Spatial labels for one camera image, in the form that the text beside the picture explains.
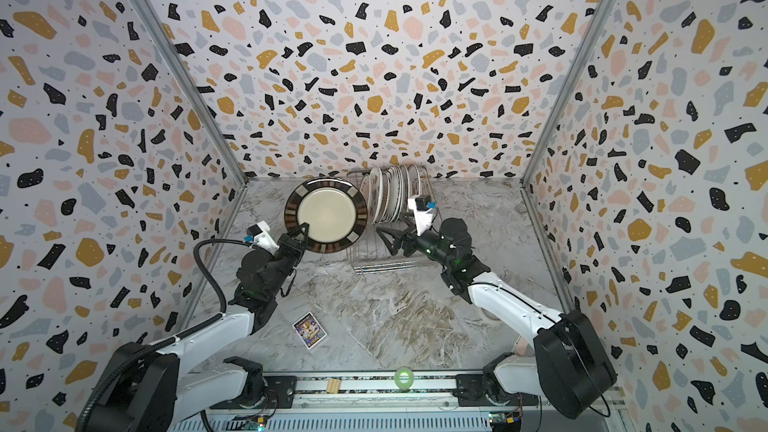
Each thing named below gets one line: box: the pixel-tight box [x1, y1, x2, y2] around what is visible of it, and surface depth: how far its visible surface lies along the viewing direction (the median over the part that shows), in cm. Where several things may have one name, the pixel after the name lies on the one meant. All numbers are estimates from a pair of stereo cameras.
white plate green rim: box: [387, 165, 410, 222], surface depth 99 cm
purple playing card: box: [292, 311, 328, 350], surface depth 84 cm
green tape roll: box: [394, 366, 414, 391], surface depth 78 cm
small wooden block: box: [326, 378, 341, 394], surface depth 76 cm
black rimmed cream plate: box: [285, 178, 369, 254], surface depth 85 cm
